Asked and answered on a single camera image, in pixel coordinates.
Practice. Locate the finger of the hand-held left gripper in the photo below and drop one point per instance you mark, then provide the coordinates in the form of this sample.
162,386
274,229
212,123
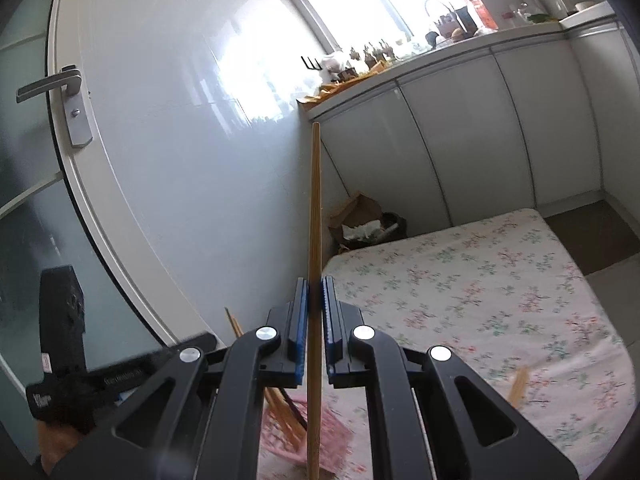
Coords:
130,372

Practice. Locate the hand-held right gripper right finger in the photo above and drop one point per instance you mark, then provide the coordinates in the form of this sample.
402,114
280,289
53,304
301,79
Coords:
328,332

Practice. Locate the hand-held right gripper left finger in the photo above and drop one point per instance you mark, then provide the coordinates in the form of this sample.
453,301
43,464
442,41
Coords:
301,332

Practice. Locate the dark chopstick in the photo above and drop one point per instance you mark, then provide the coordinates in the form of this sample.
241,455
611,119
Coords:
295,412

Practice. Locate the pink perforated utensil holder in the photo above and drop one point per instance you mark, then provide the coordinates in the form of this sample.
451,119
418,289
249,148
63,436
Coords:
332,440

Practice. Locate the pile of wooden chopsticks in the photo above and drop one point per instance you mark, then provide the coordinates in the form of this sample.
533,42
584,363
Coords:
519,385

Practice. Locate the person's left hand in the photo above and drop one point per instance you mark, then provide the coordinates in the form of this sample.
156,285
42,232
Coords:
55,445

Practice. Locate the frosted glass door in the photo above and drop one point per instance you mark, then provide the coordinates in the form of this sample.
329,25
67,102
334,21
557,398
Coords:
30,210

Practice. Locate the brown paper bag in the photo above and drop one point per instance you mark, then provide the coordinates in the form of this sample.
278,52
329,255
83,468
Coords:
357,210

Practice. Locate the floral tablecloth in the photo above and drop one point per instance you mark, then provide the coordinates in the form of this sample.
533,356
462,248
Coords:
475,310

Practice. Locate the white kitchen cabinet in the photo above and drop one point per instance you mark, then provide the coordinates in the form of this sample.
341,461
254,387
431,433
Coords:
475,135

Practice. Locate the yellow paper pile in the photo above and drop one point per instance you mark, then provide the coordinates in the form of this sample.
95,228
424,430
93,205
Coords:
350,85

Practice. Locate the brown floor mat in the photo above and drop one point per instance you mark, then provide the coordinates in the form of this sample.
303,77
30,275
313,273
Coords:
585,232

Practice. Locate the white countertop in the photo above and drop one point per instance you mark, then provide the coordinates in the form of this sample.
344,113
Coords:
450,45

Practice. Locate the kitchen window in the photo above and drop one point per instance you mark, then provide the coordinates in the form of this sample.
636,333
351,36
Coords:
360,0

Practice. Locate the red bottle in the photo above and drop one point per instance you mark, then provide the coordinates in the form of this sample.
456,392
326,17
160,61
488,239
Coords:
482,12

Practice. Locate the black wall hooks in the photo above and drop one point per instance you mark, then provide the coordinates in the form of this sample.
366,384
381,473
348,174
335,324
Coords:
311,62

